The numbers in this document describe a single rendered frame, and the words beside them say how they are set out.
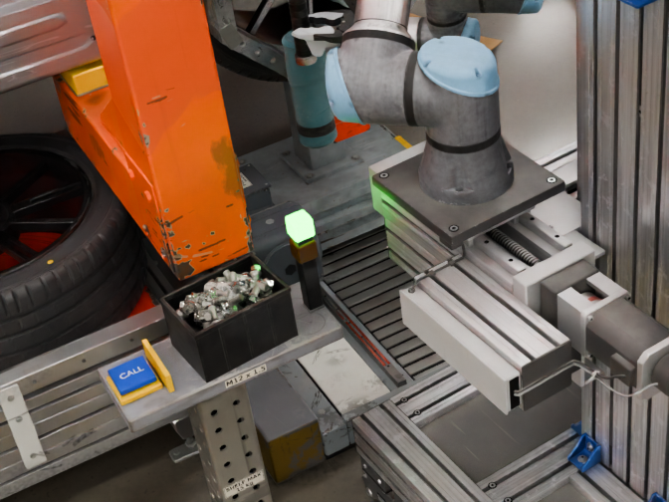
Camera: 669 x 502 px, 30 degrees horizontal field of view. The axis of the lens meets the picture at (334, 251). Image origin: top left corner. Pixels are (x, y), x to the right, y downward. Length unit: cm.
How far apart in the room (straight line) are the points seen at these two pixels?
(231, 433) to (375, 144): 109
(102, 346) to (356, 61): 88
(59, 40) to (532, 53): 182
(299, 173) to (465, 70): 133
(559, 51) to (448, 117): 216
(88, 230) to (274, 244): 39
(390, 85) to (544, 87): 198
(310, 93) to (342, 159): 50
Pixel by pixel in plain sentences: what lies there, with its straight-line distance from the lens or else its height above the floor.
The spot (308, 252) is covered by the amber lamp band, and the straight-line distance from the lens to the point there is 227.
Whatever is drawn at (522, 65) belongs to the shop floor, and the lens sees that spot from 397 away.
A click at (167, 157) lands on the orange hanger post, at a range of 224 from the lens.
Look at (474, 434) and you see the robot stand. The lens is 243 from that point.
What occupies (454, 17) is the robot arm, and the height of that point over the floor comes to 87.
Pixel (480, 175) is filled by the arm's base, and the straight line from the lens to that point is 194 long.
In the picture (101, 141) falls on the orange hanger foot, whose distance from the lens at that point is 259.
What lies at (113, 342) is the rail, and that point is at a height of 38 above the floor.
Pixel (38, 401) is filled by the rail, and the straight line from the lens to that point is 253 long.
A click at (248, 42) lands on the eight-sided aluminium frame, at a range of 272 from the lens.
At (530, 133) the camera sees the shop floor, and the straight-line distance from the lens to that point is 363.
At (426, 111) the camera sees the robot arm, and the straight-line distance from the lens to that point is 189.
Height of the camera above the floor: 196
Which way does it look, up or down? 37 degrees down
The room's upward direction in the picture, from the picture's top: 9 degrees counter-clockwise
